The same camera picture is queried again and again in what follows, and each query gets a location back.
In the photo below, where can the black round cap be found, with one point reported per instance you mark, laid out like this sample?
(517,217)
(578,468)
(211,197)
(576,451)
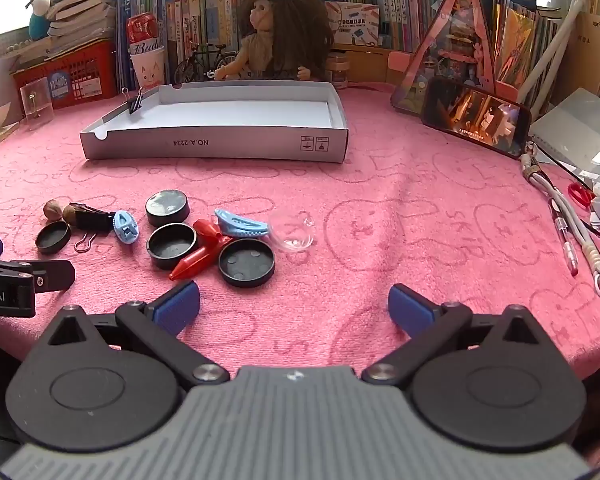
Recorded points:
(167,205)

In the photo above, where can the orange glossy folders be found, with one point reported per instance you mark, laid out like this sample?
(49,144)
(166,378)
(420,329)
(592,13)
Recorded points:
(520,45)

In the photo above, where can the clear plastic folder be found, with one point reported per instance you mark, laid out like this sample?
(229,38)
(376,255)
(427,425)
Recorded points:
(580,125)

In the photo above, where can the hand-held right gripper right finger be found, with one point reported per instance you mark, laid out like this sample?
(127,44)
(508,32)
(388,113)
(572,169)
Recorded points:
(410,307)

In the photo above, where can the black binder clip with loops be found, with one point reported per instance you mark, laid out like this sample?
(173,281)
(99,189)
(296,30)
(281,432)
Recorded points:
(136,105)

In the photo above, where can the small black round lid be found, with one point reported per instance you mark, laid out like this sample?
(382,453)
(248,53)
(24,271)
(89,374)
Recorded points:
(53,238)

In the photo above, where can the blue and white plush figure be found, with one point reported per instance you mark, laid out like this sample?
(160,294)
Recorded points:
(39,20)

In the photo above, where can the grey cardboard box tray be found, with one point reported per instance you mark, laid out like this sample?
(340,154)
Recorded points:
(205,142)

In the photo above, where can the stack of worn books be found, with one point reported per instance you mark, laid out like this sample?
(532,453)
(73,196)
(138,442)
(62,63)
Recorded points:
(80,10)

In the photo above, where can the small blue plastic clip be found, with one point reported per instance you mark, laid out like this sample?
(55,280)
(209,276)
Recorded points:
(125,227)

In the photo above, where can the clear acrylic stand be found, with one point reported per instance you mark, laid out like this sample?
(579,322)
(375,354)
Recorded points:
(35,102)

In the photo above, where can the short red plastic piece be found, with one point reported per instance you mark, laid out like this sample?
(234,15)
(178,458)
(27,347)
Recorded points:
(206,231)

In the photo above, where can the black smartphone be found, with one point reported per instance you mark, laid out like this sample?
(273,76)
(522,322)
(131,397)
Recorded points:
(480,115)

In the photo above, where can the blue hair clip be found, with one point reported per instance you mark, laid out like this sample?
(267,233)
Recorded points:
(237,222)

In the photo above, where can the clear plastic dome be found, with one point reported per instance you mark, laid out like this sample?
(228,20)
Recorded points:
(292,237)

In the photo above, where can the white plastic pipes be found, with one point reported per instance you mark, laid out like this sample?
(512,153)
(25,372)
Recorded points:
(555,45)

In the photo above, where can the large black binder clip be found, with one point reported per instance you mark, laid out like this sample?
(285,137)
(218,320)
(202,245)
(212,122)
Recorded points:
(95,220)

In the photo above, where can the white cat print paper cup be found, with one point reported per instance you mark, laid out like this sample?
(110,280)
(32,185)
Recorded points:
(149,72)

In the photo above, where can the small glass jar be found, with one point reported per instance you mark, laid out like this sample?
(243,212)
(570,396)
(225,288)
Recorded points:
(338,70)

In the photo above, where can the shallow black round lid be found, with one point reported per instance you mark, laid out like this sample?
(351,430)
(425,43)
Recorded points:
(246,263)

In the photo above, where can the black miniature bicycle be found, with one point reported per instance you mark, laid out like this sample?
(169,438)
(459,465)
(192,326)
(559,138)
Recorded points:
(196,62)

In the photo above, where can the clear pen with red tip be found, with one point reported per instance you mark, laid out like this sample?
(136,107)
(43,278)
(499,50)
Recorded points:
(567,245)

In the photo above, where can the row of blue spine books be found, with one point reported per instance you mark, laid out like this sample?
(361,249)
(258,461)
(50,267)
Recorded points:
(405,5)

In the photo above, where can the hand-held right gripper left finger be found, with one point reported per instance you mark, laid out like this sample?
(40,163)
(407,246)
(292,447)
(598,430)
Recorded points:
(177,305)

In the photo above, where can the long red crayon-shaped piece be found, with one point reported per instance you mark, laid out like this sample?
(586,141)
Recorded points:
(192,263)

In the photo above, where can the label printer cardboard box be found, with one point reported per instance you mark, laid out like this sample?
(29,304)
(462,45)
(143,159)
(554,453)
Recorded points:
(352,22)

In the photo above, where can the brown walnut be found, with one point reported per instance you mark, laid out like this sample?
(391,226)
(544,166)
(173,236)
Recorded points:
(71,215)
(53,210)

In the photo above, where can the brown curly hair doll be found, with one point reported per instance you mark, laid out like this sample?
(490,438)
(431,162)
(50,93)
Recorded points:
(275,25)

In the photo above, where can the pink bunny print blanket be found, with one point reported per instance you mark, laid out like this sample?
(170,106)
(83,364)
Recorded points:
(380,200)

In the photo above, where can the pink triangular toy house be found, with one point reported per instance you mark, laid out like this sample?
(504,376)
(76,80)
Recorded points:
(460,35)

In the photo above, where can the wooden drawer unit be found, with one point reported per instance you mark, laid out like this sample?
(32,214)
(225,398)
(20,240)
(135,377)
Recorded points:
(375,62)

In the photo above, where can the deep black round lid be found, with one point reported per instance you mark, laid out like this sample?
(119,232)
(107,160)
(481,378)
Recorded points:
(172,247)

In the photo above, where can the row of colourful upright books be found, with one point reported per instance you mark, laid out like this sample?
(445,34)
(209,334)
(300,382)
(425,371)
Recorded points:
(205,20)

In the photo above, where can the red beer can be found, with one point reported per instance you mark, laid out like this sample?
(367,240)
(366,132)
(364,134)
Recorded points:
(142,32)

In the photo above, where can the red scissors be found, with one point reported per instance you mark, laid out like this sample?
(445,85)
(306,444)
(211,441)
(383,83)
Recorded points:
(577,192)

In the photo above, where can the red plastic basket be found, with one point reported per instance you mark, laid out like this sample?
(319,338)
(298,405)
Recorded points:
(80,72)

